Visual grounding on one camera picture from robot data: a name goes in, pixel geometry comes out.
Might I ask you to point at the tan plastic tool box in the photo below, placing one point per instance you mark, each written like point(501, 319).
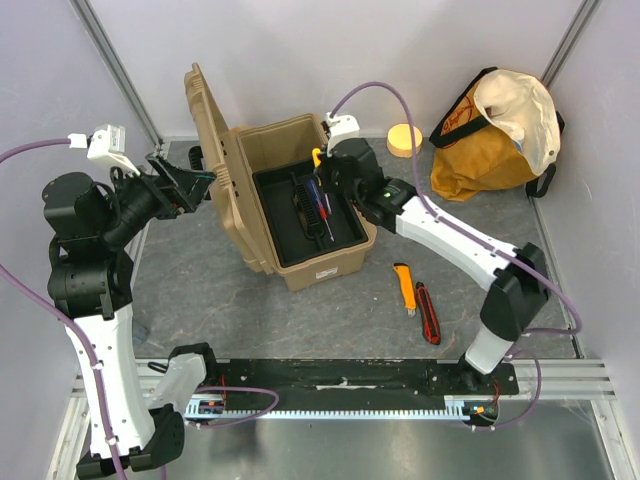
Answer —
point(235, 155)

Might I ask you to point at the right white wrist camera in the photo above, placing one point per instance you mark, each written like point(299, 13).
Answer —
point(341, 127)

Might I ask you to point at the yellow and cream tote bag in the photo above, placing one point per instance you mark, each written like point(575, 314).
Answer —
point(502, 132)

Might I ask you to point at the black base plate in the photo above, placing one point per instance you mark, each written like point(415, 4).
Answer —
point(358, 384)

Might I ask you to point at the slotted cable duct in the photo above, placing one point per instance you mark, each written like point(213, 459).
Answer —
point(202, 409)

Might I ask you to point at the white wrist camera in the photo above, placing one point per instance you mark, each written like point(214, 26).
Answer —
point(341, 127)
point(105, 148)

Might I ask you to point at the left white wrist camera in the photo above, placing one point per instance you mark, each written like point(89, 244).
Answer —
point(105, 148)

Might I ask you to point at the black tool box tray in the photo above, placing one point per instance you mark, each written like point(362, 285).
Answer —
point(298, 232)

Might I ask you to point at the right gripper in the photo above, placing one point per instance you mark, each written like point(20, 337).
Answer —
point(335, 170)

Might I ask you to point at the blue and red screwdriver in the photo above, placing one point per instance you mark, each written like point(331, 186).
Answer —
point(316, 198)

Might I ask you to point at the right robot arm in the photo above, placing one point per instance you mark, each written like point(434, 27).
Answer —
point(511, 277)

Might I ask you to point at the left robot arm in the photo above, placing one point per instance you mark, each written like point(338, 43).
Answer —
point(90, 283)

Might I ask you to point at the yellow and black screwdriver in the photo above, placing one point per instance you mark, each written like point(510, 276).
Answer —
point(315, 154)

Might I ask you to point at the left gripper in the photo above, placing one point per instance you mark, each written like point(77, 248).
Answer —
point(191, 184)

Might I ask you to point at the red and black utility knife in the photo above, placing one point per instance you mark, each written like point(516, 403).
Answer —
point(430, 327)

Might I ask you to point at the yellow round sponge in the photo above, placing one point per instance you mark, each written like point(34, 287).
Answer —
point(399, 143)

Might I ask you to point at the yellow utility knife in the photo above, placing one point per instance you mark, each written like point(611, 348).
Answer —
point(406, 285)

